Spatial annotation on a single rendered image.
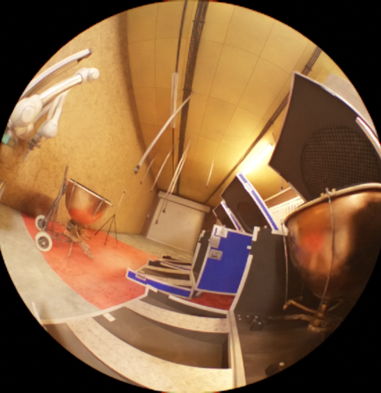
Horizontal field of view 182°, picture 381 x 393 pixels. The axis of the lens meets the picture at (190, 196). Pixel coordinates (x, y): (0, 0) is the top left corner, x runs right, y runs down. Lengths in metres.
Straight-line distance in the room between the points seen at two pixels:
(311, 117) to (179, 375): 1.52
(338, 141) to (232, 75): 1.99
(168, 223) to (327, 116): 7.38
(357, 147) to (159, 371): 1.55
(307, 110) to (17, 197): 3.05
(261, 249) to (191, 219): 6.52
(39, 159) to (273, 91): 3.83
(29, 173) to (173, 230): 6.91
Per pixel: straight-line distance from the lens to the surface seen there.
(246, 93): 2.63
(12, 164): 2.10
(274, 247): 1.15
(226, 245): 1.41
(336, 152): 1.16
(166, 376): 0.65
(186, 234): 7.26
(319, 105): 1.04
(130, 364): 0.68
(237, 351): 0.79
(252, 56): 2.54
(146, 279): 1.49
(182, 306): 1.22
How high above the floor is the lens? 0.72
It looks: 20 degrees up
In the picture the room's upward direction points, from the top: 18 degrees clockwise
